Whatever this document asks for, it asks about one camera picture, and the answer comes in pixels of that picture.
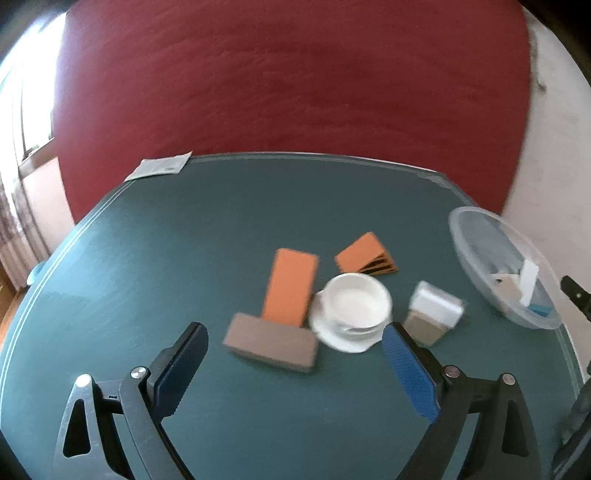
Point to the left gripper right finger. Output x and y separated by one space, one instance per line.
503 445

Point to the tall orange striped wedge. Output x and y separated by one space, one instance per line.
290 287

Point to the small white striped wedge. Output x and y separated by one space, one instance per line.
506 286

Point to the beige block left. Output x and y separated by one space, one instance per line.
284 346

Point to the blue wedge block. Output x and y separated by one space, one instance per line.
541 310

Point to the white paper packet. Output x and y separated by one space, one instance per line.
159 166

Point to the large white striped wedge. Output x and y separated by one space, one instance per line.
528 277

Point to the beige wedge under charger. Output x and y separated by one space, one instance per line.
423 329

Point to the red quilted sofa back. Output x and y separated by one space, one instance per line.
443 85

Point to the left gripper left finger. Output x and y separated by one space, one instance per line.
88 445

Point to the clear plastic bowl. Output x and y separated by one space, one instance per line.
487 244

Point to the window with curtain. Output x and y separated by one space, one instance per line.
35 215

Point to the white plastic jar lid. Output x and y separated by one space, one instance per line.
350 314

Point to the white usb wall charger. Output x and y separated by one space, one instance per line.
437 304

